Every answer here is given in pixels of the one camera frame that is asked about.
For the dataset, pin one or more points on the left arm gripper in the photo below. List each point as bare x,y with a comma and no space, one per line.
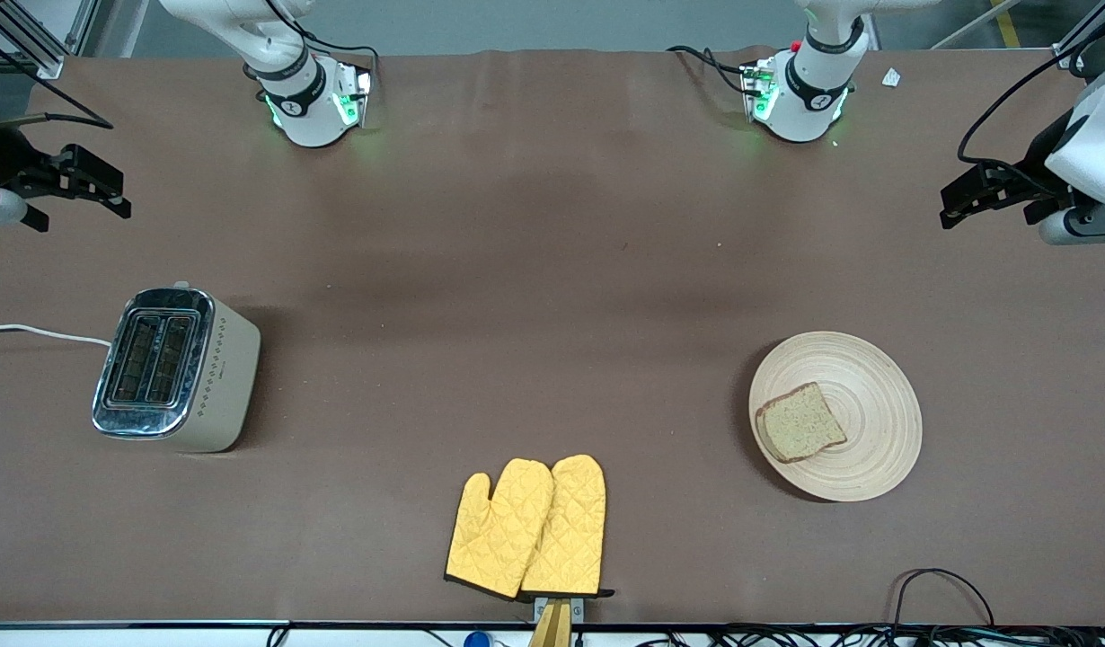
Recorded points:
1043,152

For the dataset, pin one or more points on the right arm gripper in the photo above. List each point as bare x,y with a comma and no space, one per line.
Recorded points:
4,158

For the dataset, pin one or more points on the round wooden plate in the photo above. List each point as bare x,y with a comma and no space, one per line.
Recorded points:
867,386

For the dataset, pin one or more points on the brown bread slice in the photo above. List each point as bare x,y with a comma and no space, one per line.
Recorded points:
800,422

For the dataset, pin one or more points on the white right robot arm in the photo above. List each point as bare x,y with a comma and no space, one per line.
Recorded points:
310,108

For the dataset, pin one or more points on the beige chrome toaster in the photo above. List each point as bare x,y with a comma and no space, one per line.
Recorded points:
211,377

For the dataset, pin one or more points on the small white paper scrap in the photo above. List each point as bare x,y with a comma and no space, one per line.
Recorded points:
891,77

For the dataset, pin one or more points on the brown table cover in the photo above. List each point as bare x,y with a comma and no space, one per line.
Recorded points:
606,180

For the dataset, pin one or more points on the yellow quilted oven mitt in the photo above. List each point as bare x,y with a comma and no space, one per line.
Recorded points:
575,530
499,530

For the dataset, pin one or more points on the blue round cap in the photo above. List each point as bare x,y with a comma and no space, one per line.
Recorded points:
475,641

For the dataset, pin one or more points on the aluminium frame profile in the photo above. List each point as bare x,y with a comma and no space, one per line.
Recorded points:
1087,27
83,27

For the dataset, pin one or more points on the white table edge rail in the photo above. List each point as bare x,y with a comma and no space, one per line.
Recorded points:
157,638

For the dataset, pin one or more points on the metal bracket with wooden sticks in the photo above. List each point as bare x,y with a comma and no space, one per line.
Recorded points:
552,624

